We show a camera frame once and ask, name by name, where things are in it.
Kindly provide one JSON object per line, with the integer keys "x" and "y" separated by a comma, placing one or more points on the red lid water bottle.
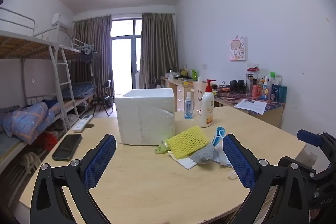
{"x": 250, "y": 79}

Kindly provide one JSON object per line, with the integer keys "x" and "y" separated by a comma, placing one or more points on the blue plaid bedding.
{"x": 82, "y": 88}

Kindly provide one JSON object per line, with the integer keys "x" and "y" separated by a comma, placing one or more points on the black metal frame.
{"x": 155, "y": 82}

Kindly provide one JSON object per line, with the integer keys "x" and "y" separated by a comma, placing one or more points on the black folding chair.
{"x": 105, "y": 100}

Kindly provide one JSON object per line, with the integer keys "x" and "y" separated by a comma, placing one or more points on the yellow black bag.
{"x": 183, "y": 72}

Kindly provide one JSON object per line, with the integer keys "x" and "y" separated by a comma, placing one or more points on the clear blue spray bottle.
{"x": 188, "y": 108}

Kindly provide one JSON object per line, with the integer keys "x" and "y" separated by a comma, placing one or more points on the green standing bag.
{"x": 194, "y": 75}

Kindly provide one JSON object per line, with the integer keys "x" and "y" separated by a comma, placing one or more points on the white tissue stack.
{"x": 187, "y": 163}

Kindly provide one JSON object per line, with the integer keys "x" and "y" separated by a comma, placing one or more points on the row of toiletry bottles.
{"x": 275, "y": 92}

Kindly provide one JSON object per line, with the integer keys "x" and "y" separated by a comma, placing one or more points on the beige cloth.
{"x": 30, "y": 161}

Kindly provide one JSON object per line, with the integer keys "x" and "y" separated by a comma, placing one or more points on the printed desk mat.
{"x": 228, "y": 96}

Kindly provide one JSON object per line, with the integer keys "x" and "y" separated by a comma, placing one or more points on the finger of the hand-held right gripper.
{"x": 309, "y": 137}

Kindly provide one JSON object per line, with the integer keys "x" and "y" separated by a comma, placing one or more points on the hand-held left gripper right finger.
{"x": 239, "y": 161}

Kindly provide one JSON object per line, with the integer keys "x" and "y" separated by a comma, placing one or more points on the printed paper sheet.
{"x": 252, "y": 106}

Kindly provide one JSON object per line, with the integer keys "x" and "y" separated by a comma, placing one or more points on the green plastic packet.
{"x": 160, "y": 148}

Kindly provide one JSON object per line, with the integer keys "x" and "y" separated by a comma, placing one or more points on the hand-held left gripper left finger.
{"x": 99, "y": 161}

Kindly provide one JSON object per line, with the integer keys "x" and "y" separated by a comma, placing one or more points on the white air conditioner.
{"x": 60, "y": 19}

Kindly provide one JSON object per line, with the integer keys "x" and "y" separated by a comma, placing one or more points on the brown curtain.
{"x": 92, "y": 37}
{"x": 157, "y": 50}

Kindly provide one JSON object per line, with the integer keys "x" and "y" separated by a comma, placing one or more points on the wooden smiley chair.
{"x": 197, "y": 94}

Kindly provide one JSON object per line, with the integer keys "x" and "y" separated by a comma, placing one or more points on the hanging dark clothes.
{"x": 86, "y": 56}

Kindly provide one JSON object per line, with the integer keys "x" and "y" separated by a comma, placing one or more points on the wooden desk with drawers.
{"x": 181, "y": 90}

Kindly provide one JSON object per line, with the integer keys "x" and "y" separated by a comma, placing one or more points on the grey sponge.
{"x": 203, "y": 154}

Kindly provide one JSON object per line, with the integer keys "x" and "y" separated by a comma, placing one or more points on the blue orange quilt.
{"x": 26, "y": 119}

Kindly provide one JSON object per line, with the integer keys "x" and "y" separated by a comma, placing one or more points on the white foam box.
{"x": 144, "y": 119}

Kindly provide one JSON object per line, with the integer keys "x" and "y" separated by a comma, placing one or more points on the blue face mask stack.
{"x": 218, "y": 134}

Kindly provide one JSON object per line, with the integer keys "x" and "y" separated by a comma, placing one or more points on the white bed ladder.
{"x": 61, "y": 64}

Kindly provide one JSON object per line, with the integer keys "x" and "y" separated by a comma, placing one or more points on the black smartphone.
{"x": 67, "y": 146}

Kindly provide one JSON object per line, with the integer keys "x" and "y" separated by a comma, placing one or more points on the black headphones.
{"x": 237, "y": 85}

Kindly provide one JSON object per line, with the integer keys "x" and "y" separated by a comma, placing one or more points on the white wall socket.
{"x": 253, "y": 65}

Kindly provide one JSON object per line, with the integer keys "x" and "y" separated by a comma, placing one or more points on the metal bunk bed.
{"x": 21, "y": 45}

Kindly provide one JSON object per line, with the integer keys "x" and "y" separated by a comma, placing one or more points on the glass balcony door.
{"x": 120, "y": 64}

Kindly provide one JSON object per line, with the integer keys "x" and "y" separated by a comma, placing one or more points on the red plastic bag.
{"x": 47, "y": 140}

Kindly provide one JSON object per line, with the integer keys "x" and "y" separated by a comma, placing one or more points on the pink cartoon wall poster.
{"x": 237, "y": 49}

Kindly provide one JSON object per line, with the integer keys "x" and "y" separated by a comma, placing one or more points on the white pump lotion bottle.
{"x": 207, "y": 108}

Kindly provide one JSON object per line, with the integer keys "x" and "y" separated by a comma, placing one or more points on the yellow flat box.
{"x": 187, "y": 83}

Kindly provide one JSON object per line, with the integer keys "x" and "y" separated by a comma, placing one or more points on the white remote control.
{"x": 82, "y": 123}

